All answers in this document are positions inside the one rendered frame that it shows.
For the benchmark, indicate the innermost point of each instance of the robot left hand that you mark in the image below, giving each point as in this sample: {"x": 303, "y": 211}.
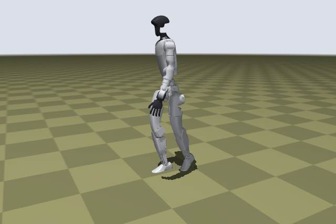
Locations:
{"x": 157, "y": 104}

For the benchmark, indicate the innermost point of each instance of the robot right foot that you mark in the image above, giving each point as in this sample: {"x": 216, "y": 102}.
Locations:
{"x": 162, "y": 168}

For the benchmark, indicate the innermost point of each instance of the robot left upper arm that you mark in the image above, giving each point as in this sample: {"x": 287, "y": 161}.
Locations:
{"x": 169, "y": 48}

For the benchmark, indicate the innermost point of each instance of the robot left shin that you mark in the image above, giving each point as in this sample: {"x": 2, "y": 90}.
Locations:
{"x": 183, "y": 144}

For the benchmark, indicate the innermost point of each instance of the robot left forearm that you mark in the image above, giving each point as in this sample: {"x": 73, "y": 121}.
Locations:
{"x": 167, "y": 79}

